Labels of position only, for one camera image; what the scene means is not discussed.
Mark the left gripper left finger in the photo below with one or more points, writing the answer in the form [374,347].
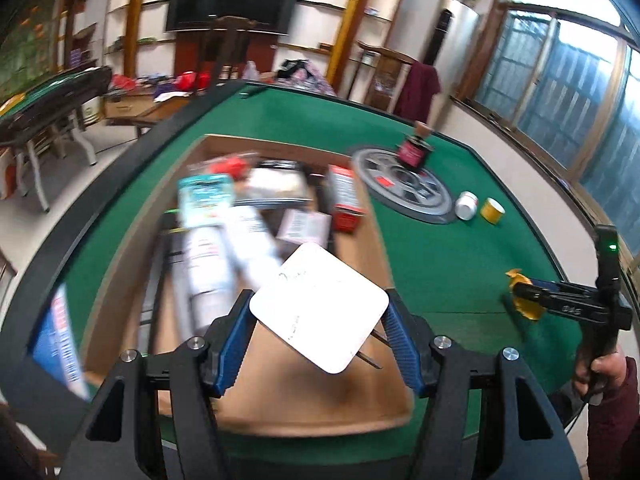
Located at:
[228,338]

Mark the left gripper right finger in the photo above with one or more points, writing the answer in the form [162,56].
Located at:
[410,337]

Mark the white pill bottle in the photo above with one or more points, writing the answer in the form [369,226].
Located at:
[211,276]

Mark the gold foil packet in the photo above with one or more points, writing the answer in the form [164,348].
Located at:
[517,296]

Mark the white square charger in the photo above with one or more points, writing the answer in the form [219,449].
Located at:
[321,307]

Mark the white bottle red label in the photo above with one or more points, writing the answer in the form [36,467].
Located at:
[252,246]

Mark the black marker green cap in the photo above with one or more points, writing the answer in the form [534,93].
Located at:
[166,250]

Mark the small white medicine box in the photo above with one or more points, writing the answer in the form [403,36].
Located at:
[299,227]

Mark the red grey medicine box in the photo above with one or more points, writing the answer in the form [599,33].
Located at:
[345,207]

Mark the teal cartoon tissue pack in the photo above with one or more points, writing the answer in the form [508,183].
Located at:
[204,199]

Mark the yellow cap pill bottle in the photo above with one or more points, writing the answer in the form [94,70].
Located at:
[468,206]

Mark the black silver snack pouch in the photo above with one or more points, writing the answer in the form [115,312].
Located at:
[272,184]

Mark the red item clear package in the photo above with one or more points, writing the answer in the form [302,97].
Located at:
[236,165]

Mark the person right hand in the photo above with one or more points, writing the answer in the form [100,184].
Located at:
[610,369]

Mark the dark ink bottle cork stopper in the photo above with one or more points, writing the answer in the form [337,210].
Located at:
[414,150]

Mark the maroon cloth on chair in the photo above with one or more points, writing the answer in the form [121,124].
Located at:
[417,94]

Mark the low wooden coffee table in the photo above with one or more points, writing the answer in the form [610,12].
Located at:
[140,110]

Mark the wooden armchair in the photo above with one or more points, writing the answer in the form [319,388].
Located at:
[378,75]

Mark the pile of clothes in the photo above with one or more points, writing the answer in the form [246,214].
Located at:
[302,74]

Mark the white standing air conditioner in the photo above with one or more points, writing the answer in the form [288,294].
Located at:
[447,48]

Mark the wooden chair by table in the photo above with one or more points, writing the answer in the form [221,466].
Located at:
[225,43]

